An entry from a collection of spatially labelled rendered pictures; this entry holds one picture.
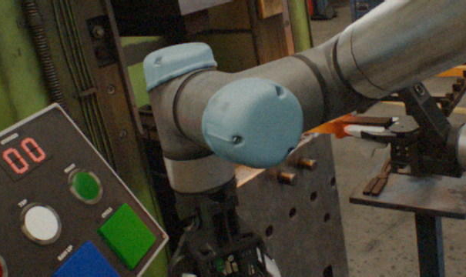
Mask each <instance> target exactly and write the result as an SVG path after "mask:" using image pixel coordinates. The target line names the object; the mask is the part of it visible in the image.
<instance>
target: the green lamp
mask: <svg viewBox="0 0 466 277"><path fill-rule="evenodd" d="M73 186H74V189H75V191H76V192H77V194H78V195H80V196H82V197H83V198H85V199H94V198H96V197H97V196H98V195H99V184H98V182H97V181H96V179H95V178H94V177H93V176H91V175H90V174H88V173H86V172H80V173H78V174H76V175H75V177H74V179H73Z"/></svg>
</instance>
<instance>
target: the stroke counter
mask: <svg viewBox="0 0 466 277"><path fill-rule="evenodd" d="M30 140H31V141H32V143H33V144H34V145H35V146H36V147H34V148H33V149H31V150H29V149H28V148H27V146H26V145H25V143H26V142H28V141H30ZM22 146H23V147H24V148H25V149H26V151H27V152H30V153H29V154H30V155H31V157H33V158H34V160H35V161H37V160H38V161H41V160H42V159H43V158H44V155H45V154H44V153H43V151H42V150H41V149H40V147H39V148H37V147H38V145H37V144H36V142H35V141H34V140H33V139H32V138H31V139H30V138H27V139H26V140H25V141H23V144H22ZM36 149H38V150H39V151H40V152H41V153H42V157H40V158H39V159H37V158H36V157H35V156H34V155H33V154H32V152H34V151H35V150H36ZM11 151H13V152H14V153H15V154H16V155H17V156H18V158H17V159H15V160H14V161H11V160H10V159H9V158H8V156H7V154H8V153H10V152H11ZM4 153H5V154H4V155H3V156H4V157H5V158H6V160H7V161H8V162H9V163H13V164H11V166H12V167H13V168H14V169H15V171H16V172H17V173H19V172H21V173H23V172H24V171H25V170H27V169H28V164H27V163H26V162H25V160H24V159H23V158H21V159H20V157H21V156H20V154H18V153H17V151H16V150H15V149H13V150H12V149H9V150H7V151H6V152H4ZM19 160H21V161H22V162H23V163H24V165H25V166H26V167H25V168H23V169H22V170H20V171H19V170H18V169H17V167H16V166H15V165H14V164H15V163H16V162H18V161H19Z"/></svg>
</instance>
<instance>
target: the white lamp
mask: <svg viewBox="0 0 466 277"><path fill-rule="evenodd" d="M25 223H26V226H27V228H28V230H29V231H30V233H31V234H32V235H33V236H35V237H36V238H38V239H50V238H51V237H53V235H54V234H55V232H56V229H57V222H56V219H55V216H54V215H53V214H52V213H51V212H50V211H49V210H48V209H46V208H44V207H34V208H33V209H30V210H29V211H28V213H27V215H26V218H25Z"/></svg>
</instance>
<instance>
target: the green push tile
mask: <svg viewBox="0 0 466 277"><path fill-rule="evenodd" d="M96 231H97V232H98V233H99V234H100V236H101V237H102V238H103V239H104V240H105V242H106V243H107V244H108V245H109V247H110V248H111V249H112V251H113V252H114V253H115V254H116V256H117V257H118V258H119V259H120V261H121V262H122V263H123V264H124V265H125V266H126V267H127V268H128V269H129V271H130V270H132V269H134V267H136V266H137V264H138V263H139V261H140V260H141V259H142V257H143V256H144V255H145V254H146V253H147V252H148V251H149V249H150V248H151V246H152V245H153V244H154V242H155V241H156V237H155V236H154V235H153V234H152V233H151V231H150V230H149V229H148V228H147V227H146V225H145V224H144V223H143V222H142V220H141V219H140V218H139V217H138V215H137V214H136V213H135V212H134V211H133V210H132V209H131V208H130V206H129V205H128V204H127V203H123V204H122V205H121V206H120V207H118V208H117V210H115V211H114V213H112V214H111V215H110V217H109V218H108V219H107V220H106V221H105V222H104V223H103V224H102V225H101V226H100V227H99V228H98V229H97V230H96Z"/></svg>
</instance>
